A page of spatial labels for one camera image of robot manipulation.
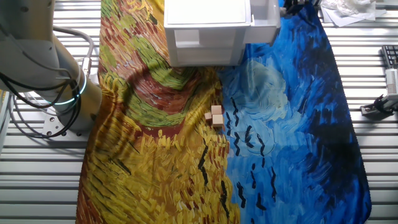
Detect grey robot hose with connector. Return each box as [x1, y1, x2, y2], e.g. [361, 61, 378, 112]
[52, 26, 95, 77]

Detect crumpled clear plastic bag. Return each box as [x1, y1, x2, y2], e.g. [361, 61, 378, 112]
[322, 0, 379, 16]

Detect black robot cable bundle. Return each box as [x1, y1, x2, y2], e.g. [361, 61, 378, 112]
[0, 73, 82, 140]

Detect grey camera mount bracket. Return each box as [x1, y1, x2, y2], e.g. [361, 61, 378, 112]
[359, 94, 398, 118]

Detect silver exterior camera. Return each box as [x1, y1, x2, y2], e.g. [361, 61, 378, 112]
[384, 68, 398, 96]

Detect white drawer with white knob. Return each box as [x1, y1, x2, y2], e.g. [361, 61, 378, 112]
[198, 0, 281, 47]

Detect white plastic drawer cabinet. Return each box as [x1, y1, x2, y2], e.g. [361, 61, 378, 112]
[164, 0, 252, 68]

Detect white paper sheet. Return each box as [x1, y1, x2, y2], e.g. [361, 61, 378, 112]
[320, 0, 388, 28]

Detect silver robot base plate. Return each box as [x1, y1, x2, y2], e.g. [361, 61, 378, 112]
[41, 114, 94, 138]

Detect wheatfield painting print cloth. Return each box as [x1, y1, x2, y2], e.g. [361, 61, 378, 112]
[75, 0, 373, 224]

